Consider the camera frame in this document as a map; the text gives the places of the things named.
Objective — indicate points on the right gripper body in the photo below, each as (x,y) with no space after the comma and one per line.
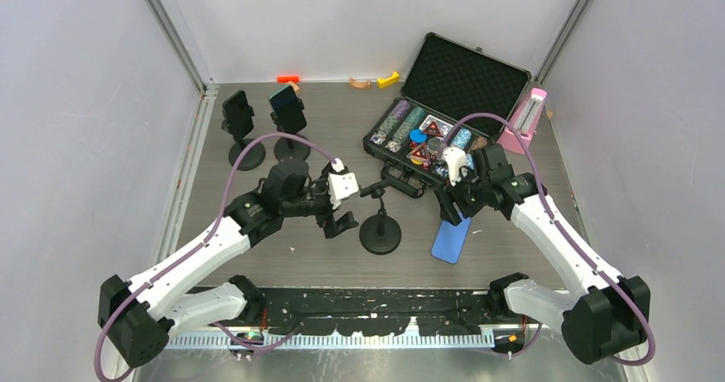
(469,195)

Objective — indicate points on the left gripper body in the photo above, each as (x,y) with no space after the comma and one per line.
(323,207)

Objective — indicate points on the blue smartphone face down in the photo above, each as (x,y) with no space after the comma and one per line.
(449,241)

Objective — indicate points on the small-clamp black phone stand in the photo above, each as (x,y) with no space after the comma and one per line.
(379,234)

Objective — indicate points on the dark green-edged smartphone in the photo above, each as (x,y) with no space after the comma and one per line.
(287,110)

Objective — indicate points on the black smartphone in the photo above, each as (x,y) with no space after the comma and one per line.
(237,116)

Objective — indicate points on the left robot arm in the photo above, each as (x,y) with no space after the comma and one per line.
(140,315)

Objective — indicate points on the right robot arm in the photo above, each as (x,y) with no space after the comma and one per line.
(601,313)

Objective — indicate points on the brown chip stack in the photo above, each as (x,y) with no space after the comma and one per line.
(478,144)

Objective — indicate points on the light blue chip stack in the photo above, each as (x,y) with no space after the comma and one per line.
(462,138)

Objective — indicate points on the clear dealer button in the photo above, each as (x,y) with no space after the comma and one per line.
(434,146)

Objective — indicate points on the red all-in triangle lower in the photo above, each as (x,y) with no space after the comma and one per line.
(420,153)

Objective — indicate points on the red all-in triangle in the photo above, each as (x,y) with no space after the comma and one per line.
(420,153)
(432,129)

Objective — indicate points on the red all-in triangle upper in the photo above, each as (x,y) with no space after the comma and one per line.
(432,129)

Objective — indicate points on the blue round chip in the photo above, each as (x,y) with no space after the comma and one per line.
(416,137)

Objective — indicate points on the pink metronome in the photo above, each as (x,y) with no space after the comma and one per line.
(524,120)

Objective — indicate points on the green chip stack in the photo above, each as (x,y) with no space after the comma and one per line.
(413,120)

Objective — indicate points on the black poker chip case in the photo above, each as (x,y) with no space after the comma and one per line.
(448,80)

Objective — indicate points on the purple chip stack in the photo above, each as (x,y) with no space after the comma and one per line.
(400,110)

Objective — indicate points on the brown wooden arch block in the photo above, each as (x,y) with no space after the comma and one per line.
(359,84)

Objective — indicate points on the yellow wooden block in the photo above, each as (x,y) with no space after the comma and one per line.
(385,82)

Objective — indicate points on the orange wooden block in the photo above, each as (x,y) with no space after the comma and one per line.
(287,79)

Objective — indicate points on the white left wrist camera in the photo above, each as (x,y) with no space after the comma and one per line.
(342,183)

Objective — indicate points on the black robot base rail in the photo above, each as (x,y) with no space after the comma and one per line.
(376,312)

